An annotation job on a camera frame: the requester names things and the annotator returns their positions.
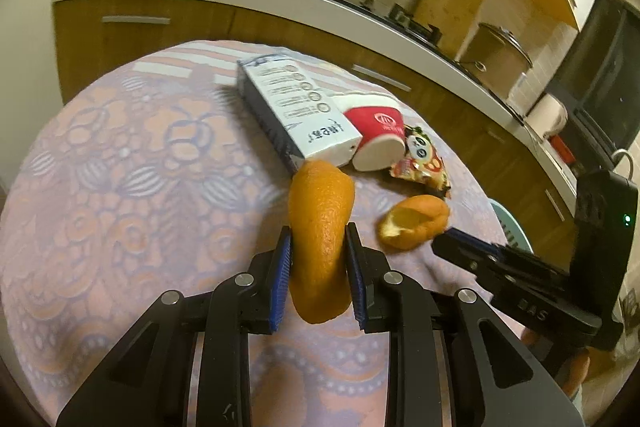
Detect wooden cutting board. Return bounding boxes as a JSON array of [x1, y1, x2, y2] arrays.
[[413, 0, 484, 58]]

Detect person's right hand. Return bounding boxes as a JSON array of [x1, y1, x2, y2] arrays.
[[521, 329, 591, 400]]

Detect orange peel piece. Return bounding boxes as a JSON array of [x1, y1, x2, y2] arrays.
[[378, 195, 450, 251]]

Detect white electric kettle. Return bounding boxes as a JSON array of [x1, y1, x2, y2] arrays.
[[525, 93, 568, 141]]

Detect white carton box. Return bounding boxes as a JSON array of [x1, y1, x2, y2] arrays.
[[236, 54, 362, 173]]

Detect white kitchen countertop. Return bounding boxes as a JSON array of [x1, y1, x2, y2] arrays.
[[55, 0, 576, 209]]

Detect light blue waste basket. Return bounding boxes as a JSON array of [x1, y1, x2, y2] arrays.
[[489, 199, 534, 254]]

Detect panda snack wrapper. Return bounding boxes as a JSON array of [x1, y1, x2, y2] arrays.
[[390, 124, 451, 198]]

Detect orange paper cup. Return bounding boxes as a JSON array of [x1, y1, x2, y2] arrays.
[[332, 92, 406, 172]]

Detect wooden kitchen cabinets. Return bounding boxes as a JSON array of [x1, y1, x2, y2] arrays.
[[52, 0, 577, 269]]

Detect floral pink tablecloth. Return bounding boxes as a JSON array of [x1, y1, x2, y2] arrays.
[[1, 41, 506, 426]]

